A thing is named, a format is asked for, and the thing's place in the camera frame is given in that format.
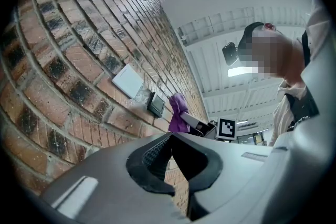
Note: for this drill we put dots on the purple cloth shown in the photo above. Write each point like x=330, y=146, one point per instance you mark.
x=178, y=112

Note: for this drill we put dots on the black head camera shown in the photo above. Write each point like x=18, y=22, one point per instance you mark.
x=230, y=53

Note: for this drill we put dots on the white wall switch plate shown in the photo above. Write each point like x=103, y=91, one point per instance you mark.
x=128, y=81

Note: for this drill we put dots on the black chest harness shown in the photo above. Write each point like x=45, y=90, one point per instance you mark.
x=302, y=110

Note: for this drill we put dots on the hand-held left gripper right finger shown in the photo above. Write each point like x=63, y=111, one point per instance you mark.
x=236, y=165

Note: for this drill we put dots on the rectangular ceiling light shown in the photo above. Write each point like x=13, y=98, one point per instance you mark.
x=240, y=72

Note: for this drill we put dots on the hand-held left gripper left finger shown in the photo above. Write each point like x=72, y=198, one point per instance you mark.
x=105, y=178

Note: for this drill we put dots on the person's head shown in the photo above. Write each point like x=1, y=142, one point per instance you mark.
x=273, y=55

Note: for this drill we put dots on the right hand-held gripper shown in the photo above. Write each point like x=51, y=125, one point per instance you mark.
x=227, y=128

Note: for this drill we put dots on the black wall socket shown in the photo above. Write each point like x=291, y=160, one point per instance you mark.
x=157, y=105

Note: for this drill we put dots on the person's torso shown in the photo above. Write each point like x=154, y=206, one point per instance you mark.
x=282, y=115

